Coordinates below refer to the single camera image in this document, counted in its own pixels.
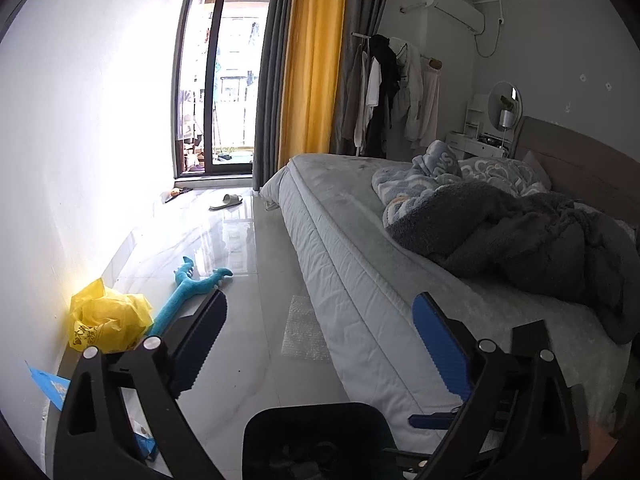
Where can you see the white cylinder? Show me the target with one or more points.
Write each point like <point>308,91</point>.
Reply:
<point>506,119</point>

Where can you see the clothes rack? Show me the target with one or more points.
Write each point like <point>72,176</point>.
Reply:
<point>425,56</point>

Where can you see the white air conditioner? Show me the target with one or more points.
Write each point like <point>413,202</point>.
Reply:
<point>452,10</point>

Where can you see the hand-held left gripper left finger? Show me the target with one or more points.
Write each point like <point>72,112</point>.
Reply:
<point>200,345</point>

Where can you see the pale pink hanging pants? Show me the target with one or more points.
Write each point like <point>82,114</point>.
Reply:
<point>430,105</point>

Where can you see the person's right forearm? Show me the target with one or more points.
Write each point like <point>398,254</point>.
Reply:
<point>600,450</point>

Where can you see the yellow plastic bag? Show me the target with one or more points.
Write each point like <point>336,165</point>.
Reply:
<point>105,315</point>

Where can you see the dark grey fleece blanket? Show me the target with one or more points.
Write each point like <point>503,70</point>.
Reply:
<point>500,240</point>

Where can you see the white vanity table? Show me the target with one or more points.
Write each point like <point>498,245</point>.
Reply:
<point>465,142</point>

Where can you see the white desk organizer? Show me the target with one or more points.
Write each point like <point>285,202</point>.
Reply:
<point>475,115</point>

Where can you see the white hanging garment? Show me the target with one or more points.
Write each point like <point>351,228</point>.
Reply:
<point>372,85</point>

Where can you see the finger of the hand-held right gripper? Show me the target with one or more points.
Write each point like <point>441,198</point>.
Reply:
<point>430,420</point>

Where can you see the yellow curtain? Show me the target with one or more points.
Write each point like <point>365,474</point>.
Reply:
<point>310,60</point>

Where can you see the grey slipper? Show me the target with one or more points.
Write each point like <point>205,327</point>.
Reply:
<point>227,201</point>

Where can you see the small brown floor object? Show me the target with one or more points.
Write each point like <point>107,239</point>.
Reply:
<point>175,193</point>

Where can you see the brown bed headboard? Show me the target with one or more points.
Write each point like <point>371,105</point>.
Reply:
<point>590,160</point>

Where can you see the blue paper bag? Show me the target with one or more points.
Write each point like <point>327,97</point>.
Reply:
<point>50,385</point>

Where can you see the grey curtain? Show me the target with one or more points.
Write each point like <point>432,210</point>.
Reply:
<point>270,85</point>
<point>357,10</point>

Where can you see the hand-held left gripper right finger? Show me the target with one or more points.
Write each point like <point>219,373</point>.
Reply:
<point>442,345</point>

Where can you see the clear bubble wrap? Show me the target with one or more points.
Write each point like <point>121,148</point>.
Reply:
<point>305,330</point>

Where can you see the round white mirror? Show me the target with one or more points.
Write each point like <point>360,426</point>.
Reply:
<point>500,97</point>

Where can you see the teal plush toy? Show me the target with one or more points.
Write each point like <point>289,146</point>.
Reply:
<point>190,290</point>

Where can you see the bed with grey cover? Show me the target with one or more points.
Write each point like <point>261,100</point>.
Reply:
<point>350,220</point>

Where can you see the black framed glass door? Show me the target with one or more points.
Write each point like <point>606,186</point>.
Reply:
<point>216,60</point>

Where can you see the pink pillow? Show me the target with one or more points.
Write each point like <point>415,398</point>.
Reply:
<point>537,167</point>

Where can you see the dark teal trash bin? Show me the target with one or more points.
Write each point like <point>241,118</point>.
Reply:
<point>300,425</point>

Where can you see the black hanging garment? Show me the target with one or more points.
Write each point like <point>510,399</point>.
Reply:
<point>382,85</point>

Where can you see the white hanging shirt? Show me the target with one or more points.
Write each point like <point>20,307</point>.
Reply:
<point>407,100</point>

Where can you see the blue patterned blanket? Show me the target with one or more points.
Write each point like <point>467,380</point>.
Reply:
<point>415,185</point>

